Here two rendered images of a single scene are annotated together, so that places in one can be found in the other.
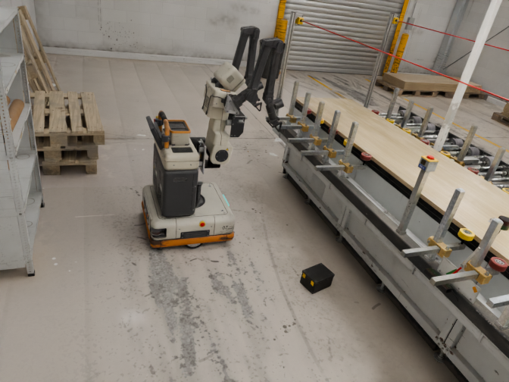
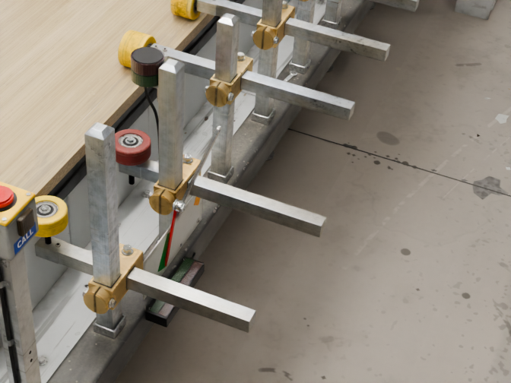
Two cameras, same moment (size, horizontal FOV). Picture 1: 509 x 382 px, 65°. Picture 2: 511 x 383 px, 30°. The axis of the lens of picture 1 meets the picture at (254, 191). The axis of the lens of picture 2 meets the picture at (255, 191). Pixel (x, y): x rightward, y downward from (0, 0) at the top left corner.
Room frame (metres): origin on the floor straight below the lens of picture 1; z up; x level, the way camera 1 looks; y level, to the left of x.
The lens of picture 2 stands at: (2.58, -0.05, 2.07)
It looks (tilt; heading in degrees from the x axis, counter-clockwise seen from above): 40 degrees down; 225
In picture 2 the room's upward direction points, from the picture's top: 5 degrees clockwise
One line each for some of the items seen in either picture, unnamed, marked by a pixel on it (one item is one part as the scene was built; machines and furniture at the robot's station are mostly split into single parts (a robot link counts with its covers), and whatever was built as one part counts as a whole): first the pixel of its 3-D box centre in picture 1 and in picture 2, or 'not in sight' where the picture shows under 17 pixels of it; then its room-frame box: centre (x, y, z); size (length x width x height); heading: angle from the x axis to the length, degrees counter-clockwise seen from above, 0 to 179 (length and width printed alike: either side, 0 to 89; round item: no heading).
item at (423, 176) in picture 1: (412, 201); (19, 346); (2.15, -0.95, 0.93); 0.05 x 0.05 x 0.45; 25
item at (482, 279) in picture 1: (476, 270); (174, 185); (1.66, -1.18, 0.85); 0.14 x 0.06 x 0.05; 25
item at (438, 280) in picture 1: (466, 276); (220, 194); (1.61, -1.10, 0.84); 0.43 x 0.03 x 0.04; 115
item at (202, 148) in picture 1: (210, 151); not in sight; (2.92, 0.40, 0.68); 0.28 x 0.27 x 0.25; 25
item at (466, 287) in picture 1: (457, 279); (174, 239); (1.70, -1.13, 0.75); 0.26 x 0.01 x 0.10; 25
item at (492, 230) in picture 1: (477, 258); (170, 167); (1.68, -1.16, 0.91); 0.04 x 0.04 x 0.48; 25
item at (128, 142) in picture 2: (494, 269); (131, 160); (1.69, -1.28, 0.85); 0.08 x 0.08 x 0.11
